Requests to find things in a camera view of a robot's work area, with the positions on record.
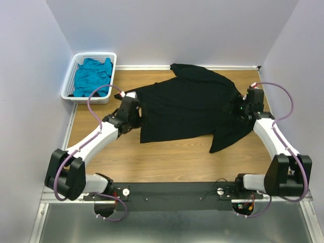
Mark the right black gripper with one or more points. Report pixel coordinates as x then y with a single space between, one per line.
240 117

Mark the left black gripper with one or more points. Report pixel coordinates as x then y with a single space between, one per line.
138 123

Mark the black t shirt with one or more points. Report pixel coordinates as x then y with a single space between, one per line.
192 104

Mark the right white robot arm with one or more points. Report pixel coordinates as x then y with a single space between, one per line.
289 172

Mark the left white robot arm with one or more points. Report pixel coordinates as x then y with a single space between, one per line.
66 174

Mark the blue t shirt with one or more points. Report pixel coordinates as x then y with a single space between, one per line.
91 75

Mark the white plastic basket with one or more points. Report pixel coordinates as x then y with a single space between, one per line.
102 95

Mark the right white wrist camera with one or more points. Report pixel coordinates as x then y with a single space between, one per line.
254 85

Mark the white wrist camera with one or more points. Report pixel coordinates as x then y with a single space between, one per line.
128 94
254 85

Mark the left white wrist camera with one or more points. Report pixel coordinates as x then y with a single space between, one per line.
128 94

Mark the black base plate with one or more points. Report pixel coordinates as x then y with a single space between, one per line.
182 196

